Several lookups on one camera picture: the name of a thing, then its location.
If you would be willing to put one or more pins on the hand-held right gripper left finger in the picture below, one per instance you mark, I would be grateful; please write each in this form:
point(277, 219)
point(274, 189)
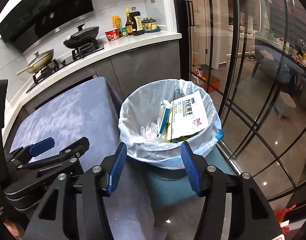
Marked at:
point(116, 170)

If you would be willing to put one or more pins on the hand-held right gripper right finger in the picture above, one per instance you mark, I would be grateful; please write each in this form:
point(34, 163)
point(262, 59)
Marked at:
point(190, 167)

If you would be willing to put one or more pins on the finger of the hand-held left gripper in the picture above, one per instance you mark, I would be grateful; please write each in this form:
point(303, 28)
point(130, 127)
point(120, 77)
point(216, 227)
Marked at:
point(40, 146)
point(68, 152)

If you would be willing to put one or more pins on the white printed packet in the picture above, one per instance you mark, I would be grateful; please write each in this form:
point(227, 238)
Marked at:
point(187, 120)

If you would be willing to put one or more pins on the clear plastic wrapper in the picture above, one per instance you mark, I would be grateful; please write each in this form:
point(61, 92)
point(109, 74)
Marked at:
point(149, 132)

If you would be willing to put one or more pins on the trash bin with white liner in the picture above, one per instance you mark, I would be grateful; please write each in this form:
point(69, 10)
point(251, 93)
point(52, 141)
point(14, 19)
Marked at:
point(133, 110)

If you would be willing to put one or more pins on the frying pan with glass lid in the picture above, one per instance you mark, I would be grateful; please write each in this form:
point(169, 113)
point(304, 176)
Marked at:
point(40, 62)

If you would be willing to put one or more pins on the black gas stove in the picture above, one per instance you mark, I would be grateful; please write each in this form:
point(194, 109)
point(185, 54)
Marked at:
point(68, 60)

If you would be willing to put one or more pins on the glass sliding door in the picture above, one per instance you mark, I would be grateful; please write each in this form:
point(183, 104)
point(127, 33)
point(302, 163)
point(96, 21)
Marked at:
point(255, 92)

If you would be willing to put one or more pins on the red plastic bag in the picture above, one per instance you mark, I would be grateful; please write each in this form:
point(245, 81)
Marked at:
point(284, 213)

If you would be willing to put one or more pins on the grey kitchen cabinet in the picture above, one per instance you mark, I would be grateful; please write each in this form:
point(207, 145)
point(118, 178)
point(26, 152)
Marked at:
point(148, 67)

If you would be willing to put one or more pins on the black wok with lid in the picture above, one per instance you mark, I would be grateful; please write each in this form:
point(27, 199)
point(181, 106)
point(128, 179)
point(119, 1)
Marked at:
point(80, 38)

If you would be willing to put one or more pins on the red instant noodle bowl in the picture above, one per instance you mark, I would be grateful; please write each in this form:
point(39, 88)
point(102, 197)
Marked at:
point(112, 35)

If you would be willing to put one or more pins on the black range hood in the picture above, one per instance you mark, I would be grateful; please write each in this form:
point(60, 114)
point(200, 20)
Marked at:
point(43, 17)

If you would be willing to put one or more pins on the blue dining chair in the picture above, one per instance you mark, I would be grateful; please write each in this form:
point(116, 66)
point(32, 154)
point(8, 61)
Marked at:
point(264, 60)

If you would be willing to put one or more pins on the yellow noodle packet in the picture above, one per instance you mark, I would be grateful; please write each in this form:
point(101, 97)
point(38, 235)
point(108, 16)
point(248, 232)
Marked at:
point(116, 22)

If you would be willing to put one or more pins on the brown sauce bottle yellow cap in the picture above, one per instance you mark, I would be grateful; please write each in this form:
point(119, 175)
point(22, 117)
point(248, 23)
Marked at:
point(129, 27)

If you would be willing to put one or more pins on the dark soy sauce bottle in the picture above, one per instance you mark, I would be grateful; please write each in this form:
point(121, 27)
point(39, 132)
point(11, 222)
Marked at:
point(137, 25)

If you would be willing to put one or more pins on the condiment jar set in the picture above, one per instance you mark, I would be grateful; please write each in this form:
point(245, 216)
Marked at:
point(150, 26)

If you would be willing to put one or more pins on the dining table with blue cloth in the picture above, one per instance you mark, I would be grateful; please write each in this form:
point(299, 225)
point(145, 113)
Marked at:
point(287, 55)

